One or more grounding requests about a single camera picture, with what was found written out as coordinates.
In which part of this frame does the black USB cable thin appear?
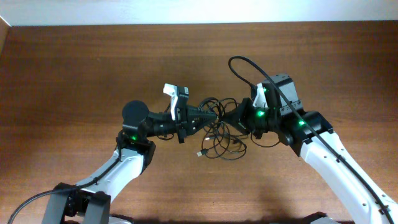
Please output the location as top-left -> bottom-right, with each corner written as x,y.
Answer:
198,98 -> 246,156

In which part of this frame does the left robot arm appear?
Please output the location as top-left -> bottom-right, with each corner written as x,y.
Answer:
42,100 -> 217,223

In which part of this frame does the black USB cable thick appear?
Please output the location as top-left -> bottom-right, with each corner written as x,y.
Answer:
195,96 -> 249,161

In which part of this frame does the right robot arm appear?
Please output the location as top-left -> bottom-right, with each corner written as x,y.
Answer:
222,74 -> 397,223

